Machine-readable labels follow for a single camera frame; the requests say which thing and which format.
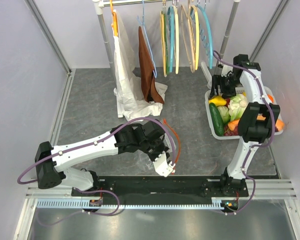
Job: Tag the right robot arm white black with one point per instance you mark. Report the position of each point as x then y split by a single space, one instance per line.
256 125

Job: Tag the yellow wooden hanger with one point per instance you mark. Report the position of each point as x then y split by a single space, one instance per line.
163 39

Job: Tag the orange hanger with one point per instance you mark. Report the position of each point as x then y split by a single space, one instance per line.
114 19

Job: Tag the green hanger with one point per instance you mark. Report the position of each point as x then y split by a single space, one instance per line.
165 44

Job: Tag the white plastic food basket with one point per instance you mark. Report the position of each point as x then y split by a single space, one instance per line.
238 90

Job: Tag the cream wooden hanger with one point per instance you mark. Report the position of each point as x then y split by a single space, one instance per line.
177 39

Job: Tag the brown cloth on hanger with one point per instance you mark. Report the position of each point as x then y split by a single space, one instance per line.
147 76

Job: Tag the green cucumber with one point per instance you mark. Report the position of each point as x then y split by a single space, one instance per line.
217 121

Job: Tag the yellow slotted hanger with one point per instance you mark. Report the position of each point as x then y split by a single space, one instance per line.
193 26

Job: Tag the cauliflower with green leaves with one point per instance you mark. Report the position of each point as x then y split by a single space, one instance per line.
237 106

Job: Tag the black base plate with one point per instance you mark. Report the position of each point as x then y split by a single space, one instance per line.
196 185

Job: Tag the grey clothes rack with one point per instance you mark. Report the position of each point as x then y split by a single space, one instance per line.
100 4

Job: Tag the green cabbage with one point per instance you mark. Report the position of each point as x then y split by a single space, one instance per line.
224 113

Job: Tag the red grapes bunch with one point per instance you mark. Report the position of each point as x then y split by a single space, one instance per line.
229 133

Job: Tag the orange fruit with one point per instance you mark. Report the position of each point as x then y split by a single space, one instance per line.
270 98

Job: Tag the white cloth on hanger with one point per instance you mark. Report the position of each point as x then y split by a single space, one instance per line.
128 90

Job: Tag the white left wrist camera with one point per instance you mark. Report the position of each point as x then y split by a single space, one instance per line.
163 165

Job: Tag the teal plastic hanger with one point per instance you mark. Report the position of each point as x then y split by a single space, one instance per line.
171 28

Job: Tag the papaya slice orange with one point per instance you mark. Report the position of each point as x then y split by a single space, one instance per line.
279 125

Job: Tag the light blue wire hanger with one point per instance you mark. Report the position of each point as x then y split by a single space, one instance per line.
143 25

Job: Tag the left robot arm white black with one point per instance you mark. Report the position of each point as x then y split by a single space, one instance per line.
56 163

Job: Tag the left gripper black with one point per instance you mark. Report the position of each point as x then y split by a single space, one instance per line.
163 148

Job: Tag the clear zip top bag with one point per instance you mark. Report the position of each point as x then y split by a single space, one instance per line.
177 147

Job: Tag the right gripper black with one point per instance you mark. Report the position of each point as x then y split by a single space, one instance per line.
226 93

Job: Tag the yellow bell pepper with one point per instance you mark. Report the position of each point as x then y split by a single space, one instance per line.
217 101

